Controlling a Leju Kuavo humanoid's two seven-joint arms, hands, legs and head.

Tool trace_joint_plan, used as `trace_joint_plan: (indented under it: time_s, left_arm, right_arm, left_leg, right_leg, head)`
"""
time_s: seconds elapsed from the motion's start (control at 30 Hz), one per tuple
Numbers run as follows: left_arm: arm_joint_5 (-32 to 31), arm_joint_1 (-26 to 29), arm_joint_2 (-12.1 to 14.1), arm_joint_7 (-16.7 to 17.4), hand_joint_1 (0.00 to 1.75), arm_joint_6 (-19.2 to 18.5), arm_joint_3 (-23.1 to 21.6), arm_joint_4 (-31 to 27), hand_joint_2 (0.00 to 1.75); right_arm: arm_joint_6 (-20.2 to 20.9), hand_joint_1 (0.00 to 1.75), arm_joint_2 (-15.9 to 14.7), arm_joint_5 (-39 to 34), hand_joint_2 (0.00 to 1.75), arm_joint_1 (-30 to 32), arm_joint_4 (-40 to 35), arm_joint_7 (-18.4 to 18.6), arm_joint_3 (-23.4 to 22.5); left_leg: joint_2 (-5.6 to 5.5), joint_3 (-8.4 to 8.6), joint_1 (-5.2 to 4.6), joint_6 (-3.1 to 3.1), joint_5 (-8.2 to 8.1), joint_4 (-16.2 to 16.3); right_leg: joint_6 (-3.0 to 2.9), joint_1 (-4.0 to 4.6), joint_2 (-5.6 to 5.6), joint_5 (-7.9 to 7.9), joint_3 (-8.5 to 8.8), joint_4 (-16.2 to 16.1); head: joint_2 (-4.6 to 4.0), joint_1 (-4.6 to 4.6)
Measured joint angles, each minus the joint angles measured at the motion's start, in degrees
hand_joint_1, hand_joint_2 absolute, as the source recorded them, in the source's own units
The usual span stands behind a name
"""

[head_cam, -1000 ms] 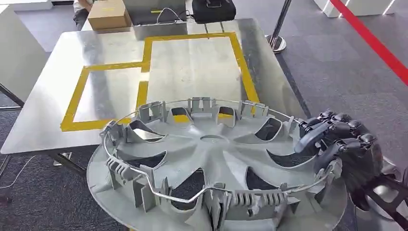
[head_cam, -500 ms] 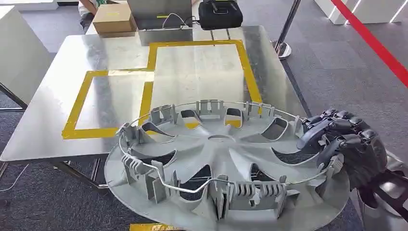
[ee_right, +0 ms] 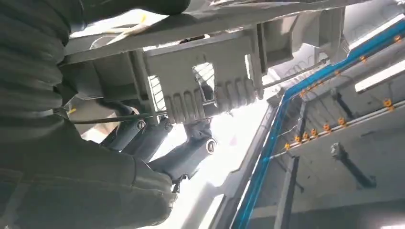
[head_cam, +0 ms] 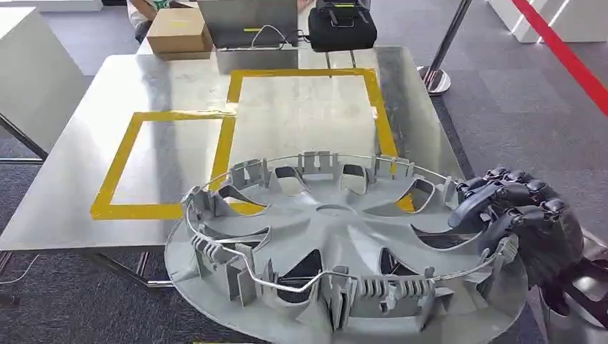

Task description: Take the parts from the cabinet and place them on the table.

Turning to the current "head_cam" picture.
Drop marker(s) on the person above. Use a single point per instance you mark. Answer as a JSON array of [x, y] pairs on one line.
[[138, 16]]

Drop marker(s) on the red barrier belt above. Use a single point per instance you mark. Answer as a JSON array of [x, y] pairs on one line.
[[565, 54]]

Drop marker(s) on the grey plastic wheel hubcap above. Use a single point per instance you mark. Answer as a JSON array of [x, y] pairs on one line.
[[332, 228]]

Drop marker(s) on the black bag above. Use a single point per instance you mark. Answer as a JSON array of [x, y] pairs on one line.
[[342, 31]]

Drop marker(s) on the grey metal box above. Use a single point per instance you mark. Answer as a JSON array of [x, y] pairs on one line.
[[247, 19]]

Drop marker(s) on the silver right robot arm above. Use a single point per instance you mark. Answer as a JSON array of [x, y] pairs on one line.
[[589, 294]]

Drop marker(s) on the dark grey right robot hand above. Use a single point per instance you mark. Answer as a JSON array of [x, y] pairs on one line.
[[546, 232]]

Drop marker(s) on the chrome-based stanchion post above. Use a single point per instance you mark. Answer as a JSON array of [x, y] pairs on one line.
[[437, 78]]

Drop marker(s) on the large yellow tape square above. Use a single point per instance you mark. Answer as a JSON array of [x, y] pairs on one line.
[[377, 102]]

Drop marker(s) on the small yellow tape square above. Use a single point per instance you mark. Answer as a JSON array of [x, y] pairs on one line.
[[119, 164]]

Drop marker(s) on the closed cardboard box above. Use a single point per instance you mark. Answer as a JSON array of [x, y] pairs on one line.
[[178, 31]]

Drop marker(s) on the steel table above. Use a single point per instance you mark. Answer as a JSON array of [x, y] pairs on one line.
[[95, 142]]

